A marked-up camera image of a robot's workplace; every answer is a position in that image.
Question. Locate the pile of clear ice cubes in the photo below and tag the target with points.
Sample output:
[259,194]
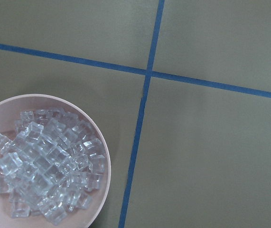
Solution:
[52,165]

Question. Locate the pink bowl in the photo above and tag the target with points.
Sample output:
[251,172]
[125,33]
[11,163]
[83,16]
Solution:
[9,111]

